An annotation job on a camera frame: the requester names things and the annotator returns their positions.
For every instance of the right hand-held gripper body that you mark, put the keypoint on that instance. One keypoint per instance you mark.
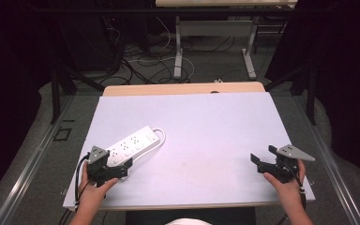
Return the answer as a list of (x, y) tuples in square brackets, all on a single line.
[(286, 170)]

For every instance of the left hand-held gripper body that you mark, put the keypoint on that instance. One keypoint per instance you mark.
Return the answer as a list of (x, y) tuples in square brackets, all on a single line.
[(97, 168)]

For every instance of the white power strip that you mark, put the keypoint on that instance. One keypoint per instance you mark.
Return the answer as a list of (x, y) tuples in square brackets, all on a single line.
[(134, 142)]

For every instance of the person's right hand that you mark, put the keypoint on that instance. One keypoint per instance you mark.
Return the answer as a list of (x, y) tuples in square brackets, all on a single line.
[(289, 190)]

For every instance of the person's left hand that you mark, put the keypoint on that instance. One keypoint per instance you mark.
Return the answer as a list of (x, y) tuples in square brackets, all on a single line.
[(90, 193)]

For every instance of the white table cover sheet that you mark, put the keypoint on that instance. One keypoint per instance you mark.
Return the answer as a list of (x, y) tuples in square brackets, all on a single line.
[(206, 140)]

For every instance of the black metal stand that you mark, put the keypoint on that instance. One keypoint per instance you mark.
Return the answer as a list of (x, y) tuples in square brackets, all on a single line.
[(310, 93), (55, 93)]

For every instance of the person's white clothing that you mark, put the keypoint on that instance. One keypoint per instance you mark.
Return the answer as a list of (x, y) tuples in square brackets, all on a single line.
[(188, 222)]

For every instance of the white desk with metal legs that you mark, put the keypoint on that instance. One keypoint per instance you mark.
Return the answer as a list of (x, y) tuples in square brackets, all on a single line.
[(215, 28)]

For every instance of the metal floor rail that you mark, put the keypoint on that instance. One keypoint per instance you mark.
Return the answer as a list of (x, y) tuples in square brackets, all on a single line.
[(28, 168), (331, 162)]

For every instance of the black floor socket frame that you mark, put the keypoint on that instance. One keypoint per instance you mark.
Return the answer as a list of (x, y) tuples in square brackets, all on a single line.
[(62, 134)]

